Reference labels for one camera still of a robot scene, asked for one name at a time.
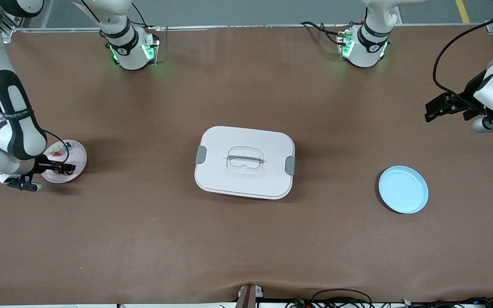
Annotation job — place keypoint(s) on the white round plate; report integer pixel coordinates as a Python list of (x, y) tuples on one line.
[(78, 154)]

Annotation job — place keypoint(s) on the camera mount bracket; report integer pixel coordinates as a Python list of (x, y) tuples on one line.
[(248, 295)]

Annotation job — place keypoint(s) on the white lidded storage box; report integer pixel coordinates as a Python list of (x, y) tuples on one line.
[(246, 179)]

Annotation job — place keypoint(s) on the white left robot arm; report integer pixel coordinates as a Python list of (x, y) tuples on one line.
[(364, 48)]

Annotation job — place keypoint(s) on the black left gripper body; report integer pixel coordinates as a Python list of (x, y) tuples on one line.
[(470, 92)]

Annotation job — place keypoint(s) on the light blue round plate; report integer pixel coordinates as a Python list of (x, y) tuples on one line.
[(402, 189)]

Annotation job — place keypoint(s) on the aluminium frame post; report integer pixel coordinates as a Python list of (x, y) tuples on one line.
[(15, 23)]

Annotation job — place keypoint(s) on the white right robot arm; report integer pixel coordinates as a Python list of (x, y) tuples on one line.
[(132, 50)]

